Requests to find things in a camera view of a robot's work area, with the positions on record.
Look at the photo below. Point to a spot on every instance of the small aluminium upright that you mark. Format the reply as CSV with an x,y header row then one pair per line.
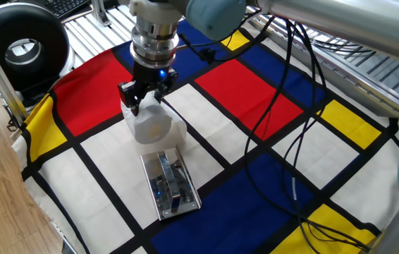
x,y
99,12

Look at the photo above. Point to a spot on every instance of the colour block grid tablecloth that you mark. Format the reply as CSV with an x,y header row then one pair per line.
x,y
122,169

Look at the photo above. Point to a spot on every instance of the aluminium table edge rail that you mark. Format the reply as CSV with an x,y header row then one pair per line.
x,y
379,88

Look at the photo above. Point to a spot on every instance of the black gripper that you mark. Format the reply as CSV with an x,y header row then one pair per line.
x,y
150,79

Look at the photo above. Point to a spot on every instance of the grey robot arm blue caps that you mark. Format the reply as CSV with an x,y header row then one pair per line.
x,y
361,24

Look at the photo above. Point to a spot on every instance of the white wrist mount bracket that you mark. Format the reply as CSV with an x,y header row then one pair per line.
x,y
153,10

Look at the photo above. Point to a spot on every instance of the white toilet paper roll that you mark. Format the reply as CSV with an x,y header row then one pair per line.
x,y
150,123

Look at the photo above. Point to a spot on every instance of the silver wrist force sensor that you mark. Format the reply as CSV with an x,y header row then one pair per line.
x,y
154,46

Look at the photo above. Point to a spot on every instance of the black computer keyboard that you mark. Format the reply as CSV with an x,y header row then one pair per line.
x,y
65,7

